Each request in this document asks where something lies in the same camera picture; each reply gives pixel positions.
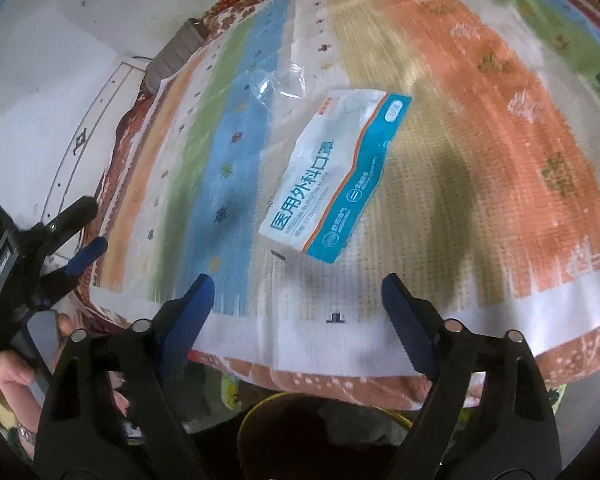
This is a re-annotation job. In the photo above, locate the clear plastic bag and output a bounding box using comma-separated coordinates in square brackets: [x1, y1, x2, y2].
[245, 62, 301, 111]

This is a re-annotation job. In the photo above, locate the grey cushion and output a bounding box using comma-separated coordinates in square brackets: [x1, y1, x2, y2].
[145, 17, 211, 93]

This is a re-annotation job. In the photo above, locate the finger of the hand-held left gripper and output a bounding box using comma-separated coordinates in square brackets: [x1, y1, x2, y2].
[40, 236, 109, 306]
[27, 196, 100, 251]

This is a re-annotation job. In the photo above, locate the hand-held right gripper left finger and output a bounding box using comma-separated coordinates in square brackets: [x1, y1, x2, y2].
[32, 274, 216, 480]

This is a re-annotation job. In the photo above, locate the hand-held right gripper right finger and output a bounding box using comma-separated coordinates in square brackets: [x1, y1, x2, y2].
[381, 273, 563, 480]

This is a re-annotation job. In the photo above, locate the yellow-rimmed trash bin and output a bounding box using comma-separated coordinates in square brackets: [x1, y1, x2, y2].
[237, 392, 416, 480]

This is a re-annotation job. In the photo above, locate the blue and white mask package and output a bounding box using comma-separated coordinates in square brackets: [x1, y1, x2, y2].
[257, 89, 413, 265]

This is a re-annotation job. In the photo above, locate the colourful striped mat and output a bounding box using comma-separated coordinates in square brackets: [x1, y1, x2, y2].
[87, 0, 600, 376]

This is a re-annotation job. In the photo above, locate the striped colourful tablecloth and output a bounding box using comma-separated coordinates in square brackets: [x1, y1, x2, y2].
[75, 0, 600, 411]

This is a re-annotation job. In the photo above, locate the person's left forearm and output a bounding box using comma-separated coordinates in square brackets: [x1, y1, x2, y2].
[0, 430, 38, 463]

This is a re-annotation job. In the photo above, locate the person's left hand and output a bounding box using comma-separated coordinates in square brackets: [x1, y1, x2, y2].
[0, 349, 45, 431]

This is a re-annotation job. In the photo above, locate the white panelled door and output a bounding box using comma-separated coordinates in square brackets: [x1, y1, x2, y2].
[0, 55, 151, 241]

